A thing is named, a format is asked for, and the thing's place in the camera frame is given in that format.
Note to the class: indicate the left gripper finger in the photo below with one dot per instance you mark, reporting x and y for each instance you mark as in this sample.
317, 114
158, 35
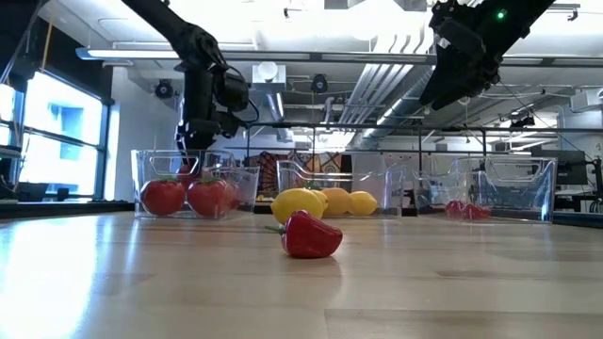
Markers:
190, 136
212, 136

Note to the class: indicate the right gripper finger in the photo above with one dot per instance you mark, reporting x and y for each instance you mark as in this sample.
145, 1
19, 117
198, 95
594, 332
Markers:
450, 77
466, 94

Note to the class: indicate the large red tomato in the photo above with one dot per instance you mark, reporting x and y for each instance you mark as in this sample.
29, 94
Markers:
185, 170
162, 198
212, 198

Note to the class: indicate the orange lemon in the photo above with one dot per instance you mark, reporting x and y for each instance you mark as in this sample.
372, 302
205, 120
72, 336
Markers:
338, 201

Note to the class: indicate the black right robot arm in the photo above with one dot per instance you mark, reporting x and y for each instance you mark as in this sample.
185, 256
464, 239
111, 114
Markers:
518, 19

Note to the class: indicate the black ceiling spotlight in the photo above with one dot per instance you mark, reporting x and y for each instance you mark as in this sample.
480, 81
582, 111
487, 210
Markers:
164, 89
319, 84

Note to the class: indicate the clear plastic bin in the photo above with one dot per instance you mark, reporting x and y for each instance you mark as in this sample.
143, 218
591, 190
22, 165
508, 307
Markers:
388, 198
518, 193
151, 165

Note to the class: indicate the black track light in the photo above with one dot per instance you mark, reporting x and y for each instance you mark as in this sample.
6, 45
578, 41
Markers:
523, 121

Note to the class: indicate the white ceiling box unit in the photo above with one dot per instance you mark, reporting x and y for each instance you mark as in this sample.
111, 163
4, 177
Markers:
268, 77

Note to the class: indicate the long ceiling light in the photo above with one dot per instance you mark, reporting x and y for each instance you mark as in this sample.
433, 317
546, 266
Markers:
132, 54

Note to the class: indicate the dark background monitor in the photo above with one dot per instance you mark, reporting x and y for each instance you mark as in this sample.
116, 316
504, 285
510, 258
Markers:
570, 167

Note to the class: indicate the clear plastic tray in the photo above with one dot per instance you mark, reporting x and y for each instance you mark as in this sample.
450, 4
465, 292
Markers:
56, 209

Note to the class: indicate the thin wooden stick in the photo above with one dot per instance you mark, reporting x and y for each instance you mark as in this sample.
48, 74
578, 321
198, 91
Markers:
46, 47

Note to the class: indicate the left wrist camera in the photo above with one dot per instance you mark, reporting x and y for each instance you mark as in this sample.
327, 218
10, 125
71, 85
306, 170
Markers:
233, 92

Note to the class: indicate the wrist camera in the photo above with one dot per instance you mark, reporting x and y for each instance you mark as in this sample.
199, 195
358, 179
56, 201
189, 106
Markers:
461, 37
233, 92

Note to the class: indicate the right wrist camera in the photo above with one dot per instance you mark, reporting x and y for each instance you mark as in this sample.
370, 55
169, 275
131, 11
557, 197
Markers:
461, 37

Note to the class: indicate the black overhead rack rail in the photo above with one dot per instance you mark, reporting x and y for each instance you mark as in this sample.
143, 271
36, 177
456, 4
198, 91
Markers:
424, 127

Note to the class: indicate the silver ventilation duct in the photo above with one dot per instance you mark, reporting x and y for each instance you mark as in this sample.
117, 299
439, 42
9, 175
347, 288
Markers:
400, 108

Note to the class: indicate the colourful wall tapestry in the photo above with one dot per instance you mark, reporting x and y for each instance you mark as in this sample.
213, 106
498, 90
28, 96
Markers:
268, 174

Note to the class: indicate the large glass window wall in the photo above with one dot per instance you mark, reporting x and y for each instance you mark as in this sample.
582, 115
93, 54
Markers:
61, 141

